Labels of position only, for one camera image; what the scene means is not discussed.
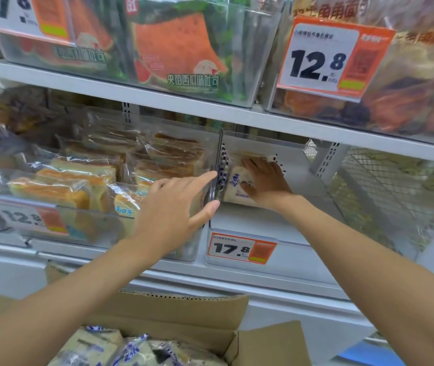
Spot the person's left hand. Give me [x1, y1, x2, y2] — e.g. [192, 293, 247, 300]
[132, 171, 221, 260]

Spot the person's right hand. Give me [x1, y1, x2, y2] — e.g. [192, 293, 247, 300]
[240, 156, 294, 213]

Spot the white bread packet blue print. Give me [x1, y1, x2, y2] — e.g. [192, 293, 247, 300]
[222, 150, 287, 208]
[107, 334, 157, 366]
[147, 340, 228, 366]
[48, 326, 125, 366]

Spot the person's right forearm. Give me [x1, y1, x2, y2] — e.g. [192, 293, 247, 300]
[276, 194, 434, 366]

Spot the person's left forearm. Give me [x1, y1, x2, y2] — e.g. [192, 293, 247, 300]
[0, 237, 166, 366]

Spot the small orange white price tag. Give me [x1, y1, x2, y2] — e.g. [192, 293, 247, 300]
[207, 232, 278, 266]
[0, 201, 69, 237]

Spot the clear bin with one packet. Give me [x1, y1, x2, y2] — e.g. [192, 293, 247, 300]
[205, 130, 353, 287]

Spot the white metal shelf board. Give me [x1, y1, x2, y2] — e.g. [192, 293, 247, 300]
[0, 225, 378, 341]
[0, 58, 434, 167]

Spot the white slotted shelf upright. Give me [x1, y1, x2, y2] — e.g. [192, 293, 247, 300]
[308, 140, 352, 187]

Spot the brown cardboard box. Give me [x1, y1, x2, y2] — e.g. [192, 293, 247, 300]
[0, 262, 313, 366]

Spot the clear bin with sliced bread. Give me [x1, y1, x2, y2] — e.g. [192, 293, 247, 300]
[0, 108, 222, 262]

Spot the pile of sliced bread packets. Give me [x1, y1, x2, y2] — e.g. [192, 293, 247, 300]
[7, 120, 211, 229]

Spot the clear bin with watermelon packets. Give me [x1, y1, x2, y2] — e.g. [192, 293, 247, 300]
[0, 0, 292, 109]

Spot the large orange white price tag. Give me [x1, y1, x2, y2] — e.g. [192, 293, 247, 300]
[0, 0, 76, 45]
[277, 16, 397, 103]

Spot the watermelon toast packet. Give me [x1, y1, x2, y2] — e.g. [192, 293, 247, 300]
[17, 0, 128, 80]
[125, 0, 238, 104]

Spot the clear bin with croissant packets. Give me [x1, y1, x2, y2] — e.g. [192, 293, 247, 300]
[266, 0, 434, 150]

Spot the pile of croissant packets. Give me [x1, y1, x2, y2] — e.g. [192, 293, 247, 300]
[274, 0, 434, 135]

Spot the blue object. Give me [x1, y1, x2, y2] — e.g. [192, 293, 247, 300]
[333, 338, 407, 366]

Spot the wire mesh back panel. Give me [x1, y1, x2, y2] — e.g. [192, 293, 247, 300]
[304, 139, 434, 260]

